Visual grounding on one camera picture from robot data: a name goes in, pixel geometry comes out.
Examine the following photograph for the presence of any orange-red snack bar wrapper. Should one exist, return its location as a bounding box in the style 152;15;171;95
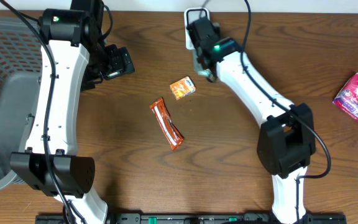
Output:
150;97;184;151

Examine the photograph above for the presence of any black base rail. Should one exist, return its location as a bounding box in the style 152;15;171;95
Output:
35;212;347;224

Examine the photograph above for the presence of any grey plastic mesh basket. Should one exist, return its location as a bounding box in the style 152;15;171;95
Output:
0;17;42;190

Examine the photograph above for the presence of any mint green wipes pack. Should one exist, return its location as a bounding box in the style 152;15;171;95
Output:
191;50;217;83

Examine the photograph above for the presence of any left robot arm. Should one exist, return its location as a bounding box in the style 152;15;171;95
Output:
10;1;135;223

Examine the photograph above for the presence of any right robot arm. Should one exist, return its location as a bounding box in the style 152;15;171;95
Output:
185;17;316;223

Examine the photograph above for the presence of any small orange tissue pack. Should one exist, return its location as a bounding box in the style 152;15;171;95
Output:
170;76;196;100

